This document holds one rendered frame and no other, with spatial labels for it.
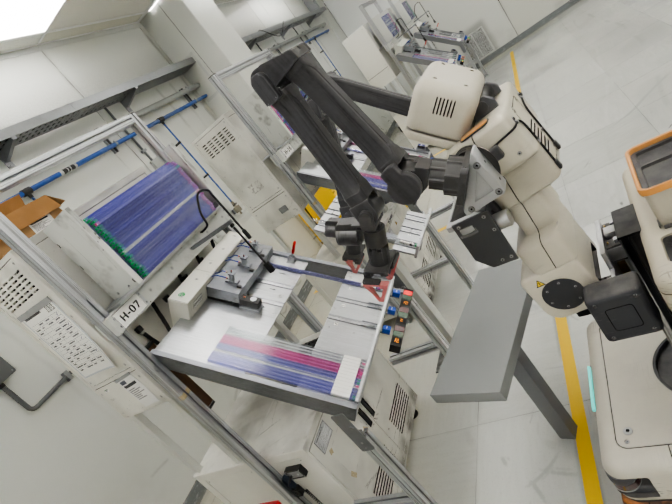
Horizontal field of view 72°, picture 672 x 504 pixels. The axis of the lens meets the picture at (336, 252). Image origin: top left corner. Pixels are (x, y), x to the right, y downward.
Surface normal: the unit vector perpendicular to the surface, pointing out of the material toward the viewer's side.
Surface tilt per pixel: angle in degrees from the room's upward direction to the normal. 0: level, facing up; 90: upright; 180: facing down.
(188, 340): 42
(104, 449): 90
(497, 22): 90
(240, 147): 90
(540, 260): 90
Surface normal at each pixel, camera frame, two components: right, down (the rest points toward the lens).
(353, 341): 0.06, -0.82
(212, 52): -0.27, 0.54
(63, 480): 0.75, -0.40
